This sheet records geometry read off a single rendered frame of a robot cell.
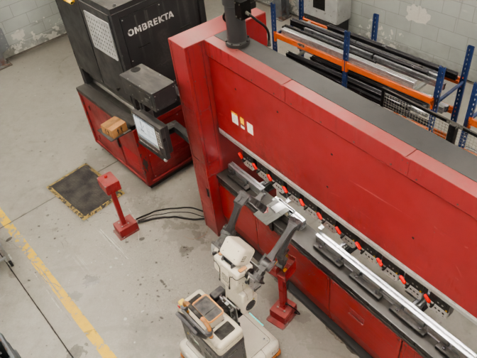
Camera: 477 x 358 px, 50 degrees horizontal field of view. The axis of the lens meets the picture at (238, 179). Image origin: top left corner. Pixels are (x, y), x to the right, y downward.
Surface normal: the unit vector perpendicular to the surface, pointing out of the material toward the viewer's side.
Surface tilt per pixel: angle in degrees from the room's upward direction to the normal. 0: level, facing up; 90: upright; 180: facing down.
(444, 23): 90
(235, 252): 48
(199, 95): 90
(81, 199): 0
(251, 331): 0
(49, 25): 90
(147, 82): 1
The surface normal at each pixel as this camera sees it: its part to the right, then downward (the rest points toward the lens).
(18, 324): -0.09, -0.73
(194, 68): 0.61, 0.50
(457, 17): -0.74, 0.51
